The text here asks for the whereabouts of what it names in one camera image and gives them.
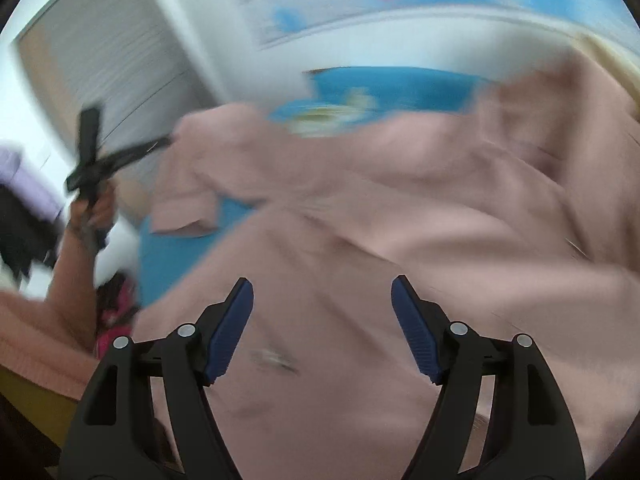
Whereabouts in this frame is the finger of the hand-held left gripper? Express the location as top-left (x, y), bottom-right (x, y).
top-left (66, 136), bottom-right (173, 192)
top-left (76, 107), bottom-right (103, 166)

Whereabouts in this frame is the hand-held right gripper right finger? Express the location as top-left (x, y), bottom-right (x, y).
top-left (391, 275), bottom-right (586, 480)

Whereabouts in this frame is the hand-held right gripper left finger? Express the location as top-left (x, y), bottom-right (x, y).
top-left (59, 277), bottom-right (255, 480)

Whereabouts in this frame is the pink garment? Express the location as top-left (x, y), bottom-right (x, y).
top-left (132, 52), bottom-right (640, 480)

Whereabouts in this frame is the person's left forearm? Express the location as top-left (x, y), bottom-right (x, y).
top-left (47, 230), bottom-right (103, 353)

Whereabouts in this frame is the person's left hand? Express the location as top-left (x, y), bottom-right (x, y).
top-left (68, 180), bottom-right (117, 248)

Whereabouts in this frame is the purple cloth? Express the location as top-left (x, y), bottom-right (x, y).
top-left (0, 146), bottom-right (67, 222)

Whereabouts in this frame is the wooden wardrobe door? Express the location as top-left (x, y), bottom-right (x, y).
top-left (15, 0), bottom-right (228, 133)

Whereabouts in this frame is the pink and black bag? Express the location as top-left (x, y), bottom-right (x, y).
top-left (95, 275), bottom-right (138, 358)

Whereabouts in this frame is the dark cloth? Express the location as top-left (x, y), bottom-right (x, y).
top-left (0, 184), bottom-right (63, 283)

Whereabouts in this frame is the salmon knit sleeve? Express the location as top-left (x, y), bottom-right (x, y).
top-left (0, 290), bottom-right (103, 403)

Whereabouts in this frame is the blue floral bed sheet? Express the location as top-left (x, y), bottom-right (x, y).
top-left (137, 66), bottom-right (496, 308)

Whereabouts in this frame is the cream garment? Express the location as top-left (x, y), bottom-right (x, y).
top-left (572, 32), bottom-right (640, 113)

